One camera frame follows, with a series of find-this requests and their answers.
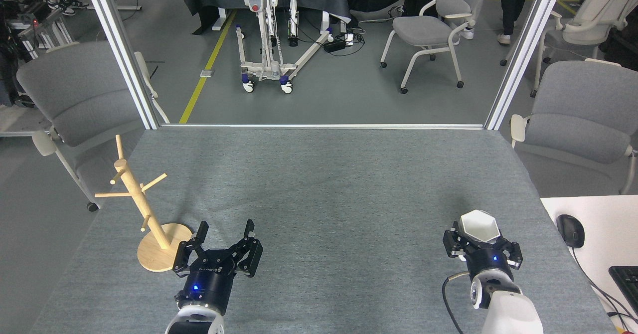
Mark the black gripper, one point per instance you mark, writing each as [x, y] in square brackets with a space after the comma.
[209, 281]
[488, 261]

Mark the white faceted cup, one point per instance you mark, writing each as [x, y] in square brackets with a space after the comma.
[478, 227]

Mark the wooden cup rack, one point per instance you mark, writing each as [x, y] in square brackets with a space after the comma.
[159, 251]

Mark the metal equipment rack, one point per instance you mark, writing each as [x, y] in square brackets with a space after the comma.
[20, 30]

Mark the black computer mouse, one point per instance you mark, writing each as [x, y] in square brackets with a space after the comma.
[570, 230]

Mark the white desk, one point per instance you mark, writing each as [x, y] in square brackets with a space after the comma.
[608, 224]

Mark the black keyboard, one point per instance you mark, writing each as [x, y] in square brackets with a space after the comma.
[627, 284]

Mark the metal floor plate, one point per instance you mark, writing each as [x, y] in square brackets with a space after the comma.
[207, 73]

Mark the black power strip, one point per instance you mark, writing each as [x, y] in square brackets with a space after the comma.
[336, 44]

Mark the white mesh-back chair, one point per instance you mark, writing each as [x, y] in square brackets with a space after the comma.
[598, 10]

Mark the grey chair with white frame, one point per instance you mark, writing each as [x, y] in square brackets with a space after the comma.
[423, 27]
[583, 114]
[75, 94]

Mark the silver frame rail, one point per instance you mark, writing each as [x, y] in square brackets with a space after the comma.
[324, 125]

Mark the silver frame post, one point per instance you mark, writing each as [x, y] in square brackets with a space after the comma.
[523, 55]
[119, 50]

